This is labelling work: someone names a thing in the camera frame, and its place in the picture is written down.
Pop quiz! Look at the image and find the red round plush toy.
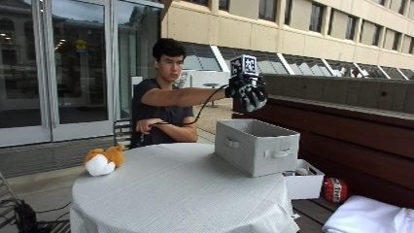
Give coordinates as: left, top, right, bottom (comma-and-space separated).
322, 177, 349, 204

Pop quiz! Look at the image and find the black bag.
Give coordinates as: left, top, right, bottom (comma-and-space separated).
13, 200, 39, 233

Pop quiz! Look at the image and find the small round pedestal table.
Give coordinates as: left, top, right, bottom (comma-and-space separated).
202, 83, 221, 109

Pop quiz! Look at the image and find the glass door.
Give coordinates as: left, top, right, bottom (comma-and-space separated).
0, 0, 165, 149

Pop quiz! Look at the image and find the orange and white plush toy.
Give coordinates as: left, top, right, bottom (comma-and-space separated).
83, 143, 127, 178

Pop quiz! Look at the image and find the white plastic bin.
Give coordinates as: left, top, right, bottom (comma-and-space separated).
282, 158, 326, 201

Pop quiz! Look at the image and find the black cable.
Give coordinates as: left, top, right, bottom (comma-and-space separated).
147, 83, 230, 127

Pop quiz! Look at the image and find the grey fabric storage box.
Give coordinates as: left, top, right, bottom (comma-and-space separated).
213, 117, 301, 178

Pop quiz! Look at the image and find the white cube with black markers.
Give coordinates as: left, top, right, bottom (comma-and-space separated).
229, 54, 258, 79

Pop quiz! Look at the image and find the black metal slatted chair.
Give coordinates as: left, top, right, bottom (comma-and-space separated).
0, 173, 72, 233

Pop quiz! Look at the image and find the white cloth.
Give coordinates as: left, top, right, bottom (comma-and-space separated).
322, 194, 414, 233

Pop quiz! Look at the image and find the dark wooden bench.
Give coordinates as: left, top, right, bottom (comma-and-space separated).
230, 94, 414, 233

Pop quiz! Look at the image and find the the person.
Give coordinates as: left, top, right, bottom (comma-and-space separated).
128, 37, 269, 149

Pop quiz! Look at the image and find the white tablecloth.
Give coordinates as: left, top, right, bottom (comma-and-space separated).
69, 142, 300, 233

